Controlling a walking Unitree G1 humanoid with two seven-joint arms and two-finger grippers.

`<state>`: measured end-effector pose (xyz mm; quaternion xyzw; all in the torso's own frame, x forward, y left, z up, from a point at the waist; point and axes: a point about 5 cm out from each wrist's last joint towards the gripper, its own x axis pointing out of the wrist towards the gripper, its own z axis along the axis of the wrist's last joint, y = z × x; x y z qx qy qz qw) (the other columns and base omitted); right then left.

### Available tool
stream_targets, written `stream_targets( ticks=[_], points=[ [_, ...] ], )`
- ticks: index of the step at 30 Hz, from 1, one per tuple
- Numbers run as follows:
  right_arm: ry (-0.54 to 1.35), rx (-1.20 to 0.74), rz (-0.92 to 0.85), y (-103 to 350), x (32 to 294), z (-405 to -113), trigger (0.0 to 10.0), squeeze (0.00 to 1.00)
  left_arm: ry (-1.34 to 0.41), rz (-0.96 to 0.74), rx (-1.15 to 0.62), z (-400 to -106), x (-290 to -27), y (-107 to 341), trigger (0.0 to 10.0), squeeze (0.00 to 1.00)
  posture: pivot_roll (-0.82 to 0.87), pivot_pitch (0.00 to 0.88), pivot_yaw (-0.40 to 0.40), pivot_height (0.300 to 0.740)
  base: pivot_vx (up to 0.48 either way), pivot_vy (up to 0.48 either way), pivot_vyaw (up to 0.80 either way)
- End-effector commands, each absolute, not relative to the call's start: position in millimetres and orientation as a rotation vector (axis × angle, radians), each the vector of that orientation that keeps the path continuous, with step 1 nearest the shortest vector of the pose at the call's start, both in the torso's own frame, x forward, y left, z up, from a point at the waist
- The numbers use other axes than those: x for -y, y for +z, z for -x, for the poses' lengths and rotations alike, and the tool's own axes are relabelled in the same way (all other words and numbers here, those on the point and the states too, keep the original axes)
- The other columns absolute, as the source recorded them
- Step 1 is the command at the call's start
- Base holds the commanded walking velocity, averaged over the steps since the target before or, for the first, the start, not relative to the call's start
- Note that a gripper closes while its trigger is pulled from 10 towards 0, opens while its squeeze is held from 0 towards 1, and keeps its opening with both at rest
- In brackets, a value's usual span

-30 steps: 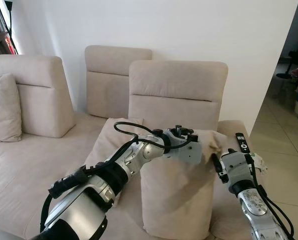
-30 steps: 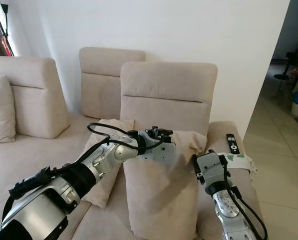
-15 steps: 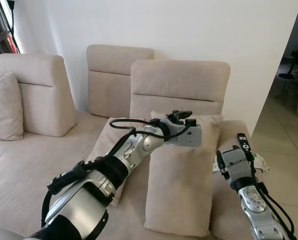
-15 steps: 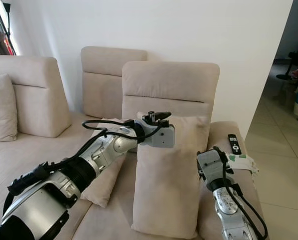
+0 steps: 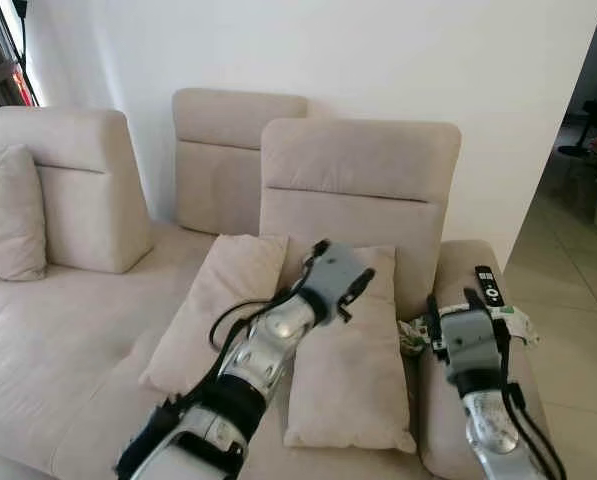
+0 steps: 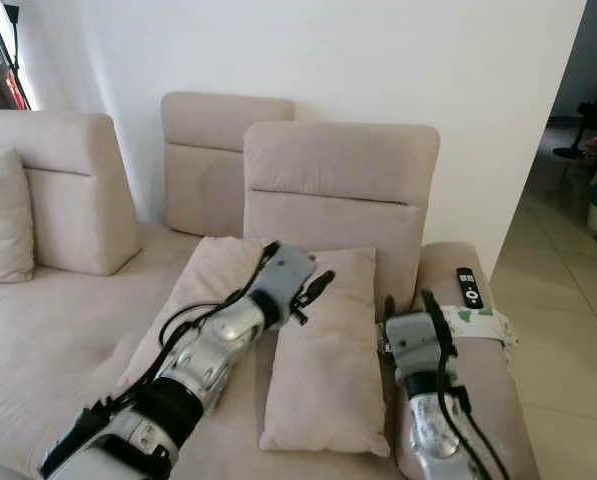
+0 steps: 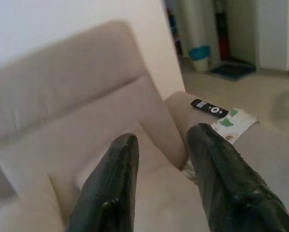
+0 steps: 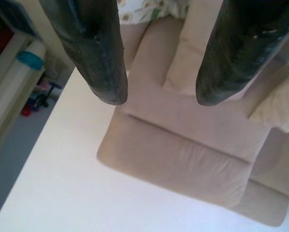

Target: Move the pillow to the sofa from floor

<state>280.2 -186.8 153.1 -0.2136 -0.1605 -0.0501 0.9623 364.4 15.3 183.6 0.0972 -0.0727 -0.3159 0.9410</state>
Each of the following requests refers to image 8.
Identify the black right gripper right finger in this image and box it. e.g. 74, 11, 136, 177
196, 0, 289, 107

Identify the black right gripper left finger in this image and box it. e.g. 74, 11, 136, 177
39, 0, 128, 106

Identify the cream textured pillow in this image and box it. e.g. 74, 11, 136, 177
248, 58, 289, 133

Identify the large smooth beige pillow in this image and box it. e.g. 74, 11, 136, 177
162, 0, 224, 95

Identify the beige fabric sofa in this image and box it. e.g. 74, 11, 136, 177
96, 0, 289, 228

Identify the wide beige sofa backrest cushion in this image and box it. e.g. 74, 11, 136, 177
96, 21, 273, 210

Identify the white avocado print cloth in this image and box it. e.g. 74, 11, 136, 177
117, 0, 191, 24

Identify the blue panel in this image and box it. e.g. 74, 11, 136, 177
2, 0, 43, 40

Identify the white roll with teal band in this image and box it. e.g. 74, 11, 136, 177
0, 40, 47, 145

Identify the white shelf unit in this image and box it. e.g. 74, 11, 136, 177
0, 0, 53, 155

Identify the red toy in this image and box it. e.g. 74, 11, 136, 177
20, 105, 38, 118

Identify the red box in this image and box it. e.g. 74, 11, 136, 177
0, 30, 15, 65

